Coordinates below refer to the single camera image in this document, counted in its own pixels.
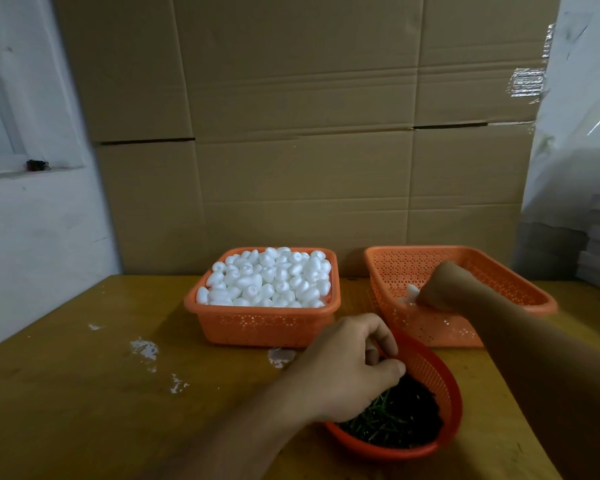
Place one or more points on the red round perforated basket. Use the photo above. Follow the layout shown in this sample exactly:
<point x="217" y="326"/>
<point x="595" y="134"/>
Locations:
<point x="442" y="379"/>

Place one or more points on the translucent plastic sheet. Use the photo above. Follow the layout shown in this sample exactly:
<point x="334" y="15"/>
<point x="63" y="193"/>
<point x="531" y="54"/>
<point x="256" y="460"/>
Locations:
<point x="565" y="159"/>

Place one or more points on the person's right hand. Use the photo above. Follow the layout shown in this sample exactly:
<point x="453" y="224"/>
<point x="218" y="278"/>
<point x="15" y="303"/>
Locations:
<point x="450" y="287"/>

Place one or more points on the white foam egg piece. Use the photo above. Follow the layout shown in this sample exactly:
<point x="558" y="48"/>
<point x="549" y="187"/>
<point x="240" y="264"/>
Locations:
<point x="412" y="292"/>

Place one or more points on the black window latch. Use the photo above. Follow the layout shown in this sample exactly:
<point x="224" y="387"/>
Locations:
<point x="37" y="165"/>

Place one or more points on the person's right forearm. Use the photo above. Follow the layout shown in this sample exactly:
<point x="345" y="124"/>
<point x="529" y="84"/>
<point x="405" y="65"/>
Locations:
<point x="545" y="374"/>

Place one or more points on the person's left forearm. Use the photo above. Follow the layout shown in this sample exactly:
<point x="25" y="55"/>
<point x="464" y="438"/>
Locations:
<point x="235" y="444"/>

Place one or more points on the person's right fingers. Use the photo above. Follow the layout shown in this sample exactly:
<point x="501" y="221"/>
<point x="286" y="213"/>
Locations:
<point x="429" y="296"/>

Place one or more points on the person's left hand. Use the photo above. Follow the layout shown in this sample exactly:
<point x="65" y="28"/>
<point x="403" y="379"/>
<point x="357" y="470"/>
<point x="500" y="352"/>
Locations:
<point x="337" y="374"/>

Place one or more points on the large brown cardboard box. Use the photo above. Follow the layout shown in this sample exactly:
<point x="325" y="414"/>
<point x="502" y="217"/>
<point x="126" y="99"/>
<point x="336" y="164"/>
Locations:
<point x="300" y="64"/>
<point x="305" y="194"/>

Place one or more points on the person's left thumb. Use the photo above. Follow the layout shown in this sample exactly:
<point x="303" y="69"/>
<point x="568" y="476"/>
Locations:
<point x="387" y="373"/>

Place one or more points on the pile of white foam eggs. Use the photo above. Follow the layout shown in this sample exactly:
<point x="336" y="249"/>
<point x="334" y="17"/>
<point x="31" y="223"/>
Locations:
<point x="270" y="279"/>

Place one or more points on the person's left middle finger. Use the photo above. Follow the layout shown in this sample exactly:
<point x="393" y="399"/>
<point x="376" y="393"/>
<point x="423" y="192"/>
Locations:
<point x="372" y="353"/>

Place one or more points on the orange square perforated basket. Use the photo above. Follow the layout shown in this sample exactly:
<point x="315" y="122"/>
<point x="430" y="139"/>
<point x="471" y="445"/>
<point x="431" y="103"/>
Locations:
<point x="265" y="325"/>
<point x="430" y="324"/>

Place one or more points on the pile of green stems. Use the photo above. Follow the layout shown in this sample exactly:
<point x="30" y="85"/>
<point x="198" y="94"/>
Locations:
<point x="400" y="417"/>

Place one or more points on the clear packing tape strip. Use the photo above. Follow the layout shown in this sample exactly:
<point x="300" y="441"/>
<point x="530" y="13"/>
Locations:
<point x="527" y="82"/>

